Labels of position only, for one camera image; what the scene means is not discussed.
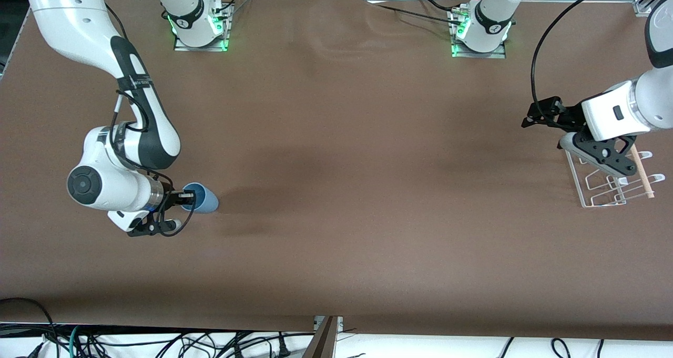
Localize blue plastic cup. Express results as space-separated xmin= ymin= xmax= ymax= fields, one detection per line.
xmin=181 ymin=182 xmax=220 ymax=214

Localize wooden rack rod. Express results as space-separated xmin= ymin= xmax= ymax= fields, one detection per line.
xmin=630 ymin=143 xmax=656 ymax=199

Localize aluminium corner extrusion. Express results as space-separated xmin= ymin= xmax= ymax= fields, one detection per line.
xmin=633 ymin=0 xmax=664 ymax=18

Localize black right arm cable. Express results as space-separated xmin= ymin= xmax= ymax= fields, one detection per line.
xmin=107 ymin=3 xmax=198 ymax=238

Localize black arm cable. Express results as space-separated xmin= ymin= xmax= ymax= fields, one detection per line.
xmin=107 ymin=3 xmax=198 ymax=238
xmin=529 ymin=0 xmax=652 ymax=112

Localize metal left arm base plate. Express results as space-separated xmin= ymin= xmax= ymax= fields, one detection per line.
xmin=450 ymin=6 xmax=508 ymax=59

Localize white wire cup rack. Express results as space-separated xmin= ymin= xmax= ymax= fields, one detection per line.
xmin=564 ymin=142 xmax=666 ymax=208

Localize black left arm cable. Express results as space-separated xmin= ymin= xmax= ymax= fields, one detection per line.
xmin=529 ymin=0 xmax=652 ymax=112

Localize tangled black floor cables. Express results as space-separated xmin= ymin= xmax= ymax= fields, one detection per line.
xmin=79 ymin=331 xmax=316 ymax=358

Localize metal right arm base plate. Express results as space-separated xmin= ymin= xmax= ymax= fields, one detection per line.
xmin=173 ymin=0 xmax=233 ymax=53

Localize black cable on table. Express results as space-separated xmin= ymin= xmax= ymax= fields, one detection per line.
xmin=363 ymin=0 xmax=466 ymax=26

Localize black looped floor cable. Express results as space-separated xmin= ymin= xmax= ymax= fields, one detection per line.
xmin=0 ymin=297 xmax=59 ymax=358

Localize aluminium table frame beam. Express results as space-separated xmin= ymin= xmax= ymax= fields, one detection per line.
xmin=302 ymin=315 xmax=344 ymax=358

